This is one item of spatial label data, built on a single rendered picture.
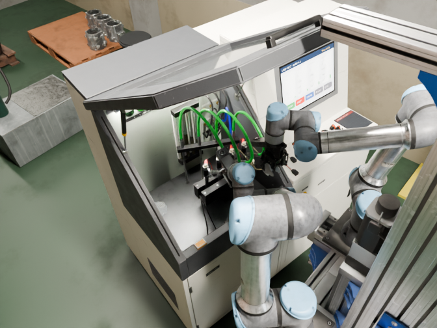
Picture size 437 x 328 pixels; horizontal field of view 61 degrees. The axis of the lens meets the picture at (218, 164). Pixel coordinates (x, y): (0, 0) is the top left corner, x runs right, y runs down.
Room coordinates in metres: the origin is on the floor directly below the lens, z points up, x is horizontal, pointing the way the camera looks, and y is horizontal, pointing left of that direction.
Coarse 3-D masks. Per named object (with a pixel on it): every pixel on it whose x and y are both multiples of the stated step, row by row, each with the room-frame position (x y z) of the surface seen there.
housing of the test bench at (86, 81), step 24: (288, 0) 2.26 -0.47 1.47; (216, 24) 1.99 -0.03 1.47; (240, 24) 1.97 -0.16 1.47; (144, 48) 1.70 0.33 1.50; (168, 48) 1.69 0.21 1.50; (192, 48) 1.67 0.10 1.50; (72, 72) 1.51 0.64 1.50; (96, 72) 1.50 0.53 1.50; (120, 72) 1.49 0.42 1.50; (144, 72) 1.48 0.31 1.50; (72, 96) 1.49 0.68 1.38; (96, 144) 1.39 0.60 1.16; (120, 216) 1.42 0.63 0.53
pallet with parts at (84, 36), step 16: (80, 16) 5.30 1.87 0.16; (96, 16) 4.79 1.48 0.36; (32, 32) 4.87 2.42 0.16; (48, 32) 4.85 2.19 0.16; (64, 32) 4.82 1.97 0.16; (80, 32) 4.80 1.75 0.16; (96, 32) 4.44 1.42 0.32; (112, 32) 4.46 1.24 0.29; (48, 48) 4.48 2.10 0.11; (64, 48) 4.37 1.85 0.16; (80, 48) 4.35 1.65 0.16; (96, 48) 4.25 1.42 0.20; (112, 48) 4.36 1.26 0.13; (64, 64) 4.21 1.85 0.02
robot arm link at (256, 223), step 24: (240, 216) 0.53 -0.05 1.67; (264, 216) 0.53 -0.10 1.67; (288, 216) 0.52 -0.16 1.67; (240, 240) 0.50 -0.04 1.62; (264, 240) 0.50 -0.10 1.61; (264, 264) 0.50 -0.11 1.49; (240, 288) 0.54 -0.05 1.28; (264, 288) 0.49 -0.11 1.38; (240, 312) 0.48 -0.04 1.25; (264, 312) 0.46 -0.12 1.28
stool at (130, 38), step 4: (132, 32) 3.76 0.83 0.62; (136, 32) 3.75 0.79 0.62; (140, 32) 3.75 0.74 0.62; (144, 32) 3.74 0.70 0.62; (124, 36) 3.66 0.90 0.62; (128, 36) 3.66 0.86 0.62; (132, 36) 3.65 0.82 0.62; (136, 36) 3.65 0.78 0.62; (140, 36) 3.64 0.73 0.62; (144, 36) 3.64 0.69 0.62; (148, 36) 3.64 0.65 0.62; (120, 40) 3.58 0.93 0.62; (124, 40) 3.58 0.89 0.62; (128, 40) 3.57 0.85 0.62; (132, 40) 3.57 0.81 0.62; (136, 40) 3.56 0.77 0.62; (140, 40) 3.56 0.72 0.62; (144, 40) 3.55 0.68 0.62; (120, 44) 3.54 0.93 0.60; (124, 44) 3.51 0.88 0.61; (128, 44) 3.49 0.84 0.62; (132, 44) 3.48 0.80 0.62
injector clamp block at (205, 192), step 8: (216, 176) 1.30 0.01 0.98; (200, 184) 1.25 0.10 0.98; (216, 184) 1.25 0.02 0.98; (224, 184) 1.25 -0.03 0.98; (200, 192) 1.23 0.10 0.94; (208, 192) 1.20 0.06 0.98; (216, 192) 1.21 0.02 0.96; (224, 192) 1.25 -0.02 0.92; (232, 192) 1.28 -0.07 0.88; (208, 200) 1.18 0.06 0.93; (224, 200) 1.25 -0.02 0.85
